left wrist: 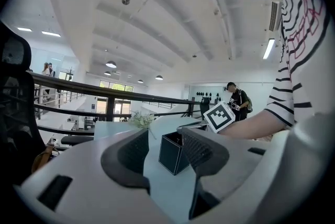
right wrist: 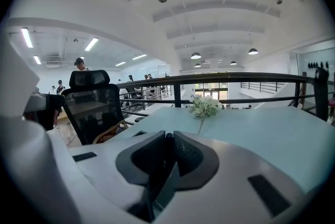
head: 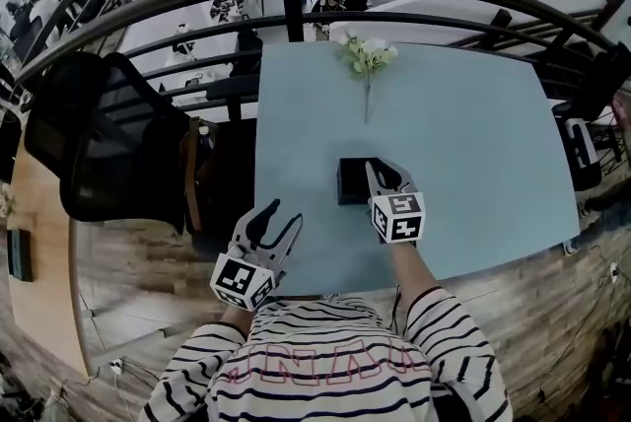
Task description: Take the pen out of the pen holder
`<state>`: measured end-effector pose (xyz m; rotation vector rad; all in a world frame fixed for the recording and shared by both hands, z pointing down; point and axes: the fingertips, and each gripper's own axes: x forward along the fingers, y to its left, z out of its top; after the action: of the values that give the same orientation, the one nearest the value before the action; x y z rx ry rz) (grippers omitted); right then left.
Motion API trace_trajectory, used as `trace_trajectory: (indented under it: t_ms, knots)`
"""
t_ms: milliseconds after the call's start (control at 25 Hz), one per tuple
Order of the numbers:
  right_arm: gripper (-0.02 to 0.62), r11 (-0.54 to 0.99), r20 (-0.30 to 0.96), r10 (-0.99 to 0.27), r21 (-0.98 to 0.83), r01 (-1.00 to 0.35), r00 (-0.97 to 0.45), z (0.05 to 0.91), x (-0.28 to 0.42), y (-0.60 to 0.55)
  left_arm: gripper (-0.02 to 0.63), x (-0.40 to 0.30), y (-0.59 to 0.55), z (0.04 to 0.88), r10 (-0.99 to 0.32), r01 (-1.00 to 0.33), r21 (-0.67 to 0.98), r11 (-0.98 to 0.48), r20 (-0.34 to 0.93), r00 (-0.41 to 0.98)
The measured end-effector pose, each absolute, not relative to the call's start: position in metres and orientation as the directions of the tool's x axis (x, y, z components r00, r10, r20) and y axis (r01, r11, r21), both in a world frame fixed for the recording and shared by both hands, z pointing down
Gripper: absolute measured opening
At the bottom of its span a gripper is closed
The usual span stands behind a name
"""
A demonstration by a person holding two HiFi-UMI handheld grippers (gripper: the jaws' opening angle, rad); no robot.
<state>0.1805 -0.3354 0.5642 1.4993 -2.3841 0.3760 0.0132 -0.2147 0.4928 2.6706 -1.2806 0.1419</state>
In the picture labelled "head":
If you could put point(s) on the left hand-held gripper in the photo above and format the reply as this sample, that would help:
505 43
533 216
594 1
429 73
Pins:
242 281

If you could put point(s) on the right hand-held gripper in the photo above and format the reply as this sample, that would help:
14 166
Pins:
398 217

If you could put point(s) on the black square pen holder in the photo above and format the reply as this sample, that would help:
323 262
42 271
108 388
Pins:
352 181

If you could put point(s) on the person's left forearm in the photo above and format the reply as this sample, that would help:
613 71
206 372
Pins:
237 321

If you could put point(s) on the person's right forearm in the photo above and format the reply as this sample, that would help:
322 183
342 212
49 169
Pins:
411 267

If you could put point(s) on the artificial white flower stem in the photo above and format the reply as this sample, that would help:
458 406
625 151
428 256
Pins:
367 55

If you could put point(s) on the striped white shirt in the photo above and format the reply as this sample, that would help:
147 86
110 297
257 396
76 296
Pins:
325 361

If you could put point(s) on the black mesh office chair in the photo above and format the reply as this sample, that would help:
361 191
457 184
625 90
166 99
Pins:
113 139

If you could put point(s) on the white shoe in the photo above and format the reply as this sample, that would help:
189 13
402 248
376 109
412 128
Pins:
571 247

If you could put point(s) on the white power strip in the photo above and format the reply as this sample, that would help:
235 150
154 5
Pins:
116 365

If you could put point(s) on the wooden side desk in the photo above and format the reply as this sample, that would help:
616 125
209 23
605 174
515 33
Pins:
39 262

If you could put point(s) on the black flat box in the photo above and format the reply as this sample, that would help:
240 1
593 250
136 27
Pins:
20 255

